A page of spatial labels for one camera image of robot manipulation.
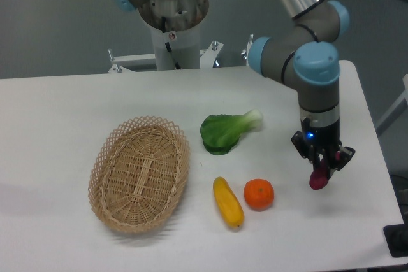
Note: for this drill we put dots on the white metal base frame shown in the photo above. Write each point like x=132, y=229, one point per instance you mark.
x=190, y=58

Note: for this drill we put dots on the purple sweet potato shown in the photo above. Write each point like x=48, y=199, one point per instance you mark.
x=318, y=180

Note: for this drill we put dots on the white frame at right edge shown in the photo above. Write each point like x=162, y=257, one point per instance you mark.
x=393, y=112

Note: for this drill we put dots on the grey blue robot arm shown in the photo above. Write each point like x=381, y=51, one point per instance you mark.
x=305, y=60

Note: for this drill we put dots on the green bok choy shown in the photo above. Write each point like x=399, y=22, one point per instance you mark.
x=220, y=133

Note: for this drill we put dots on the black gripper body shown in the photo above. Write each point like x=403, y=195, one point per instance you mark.
x=320, y=134

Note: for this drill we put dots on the black device at table edge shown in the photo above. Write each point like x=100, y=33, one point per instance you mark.
x=396, y=238

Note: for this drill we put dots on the orange mandarin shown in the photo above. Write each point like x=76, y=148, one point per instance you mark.
x=259, y=194

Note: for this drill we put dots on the woven wicker basket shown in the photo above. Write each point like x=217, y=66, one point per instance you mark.
x=139, y=175

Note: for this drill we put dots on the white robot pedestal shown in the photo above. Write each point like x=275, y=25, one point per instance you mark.
x=174, y=23

